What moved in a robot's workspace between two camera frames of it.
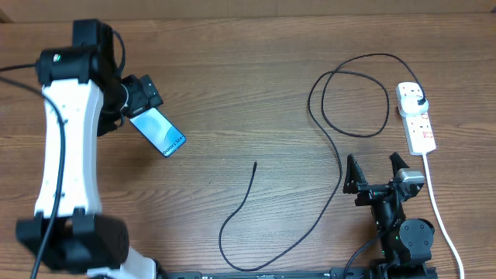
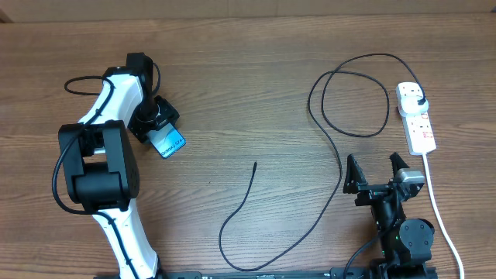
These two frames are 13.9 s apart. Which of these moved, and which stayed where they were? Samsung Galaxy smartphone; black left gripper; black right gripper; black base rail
Moved: black left gripper
Stayed: black base rail; Samsung Galaxy smartphone; black right gripper
